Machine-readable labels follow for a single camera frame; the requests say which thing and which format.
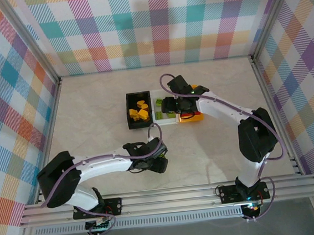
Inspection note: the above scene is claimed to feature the orange plastic container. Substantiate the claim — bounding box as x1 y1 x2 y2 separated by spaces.
174 83 206 124

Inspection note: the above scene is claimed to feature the red lego brick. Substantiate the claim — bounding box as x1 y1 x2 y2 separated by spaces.
179 112 203 121

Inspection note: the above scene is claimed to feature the white plastic container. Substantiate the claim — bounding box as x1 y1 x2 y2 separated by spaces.
149 87 181 127

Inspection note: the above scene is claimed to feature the black plastic container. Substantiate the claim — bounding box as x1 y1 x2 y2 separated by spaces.
123 90 155 131

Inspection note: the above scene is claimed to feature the small circuit board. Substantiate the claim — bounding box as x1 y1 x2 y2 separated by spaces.
241 201 264 214
84 218 114 232

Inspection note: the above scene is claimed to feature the purple cable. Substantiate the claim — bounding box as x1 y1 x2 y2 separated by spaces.
213 175 280 225
75 202 119 235
158 63 288 189
34 121 173 209

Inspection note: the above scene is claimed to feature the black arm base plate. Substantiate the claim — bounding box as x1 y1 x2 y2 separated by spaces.
71 197 124 221
217 180 272 205

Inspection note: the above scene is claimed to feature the slotted grey cable duct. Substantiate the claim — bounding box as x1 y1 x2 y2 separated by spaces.
33 205 245 235

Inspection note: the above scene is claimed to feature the aluminium frame side rail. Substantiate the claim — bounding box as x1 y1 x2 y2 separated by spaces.
22 76 74 205
250 54 306 180

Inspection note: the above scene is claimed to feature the aluminium frame post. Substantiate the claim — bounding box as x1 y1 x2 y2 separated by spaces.
0 0 63 88
245 0 305 62

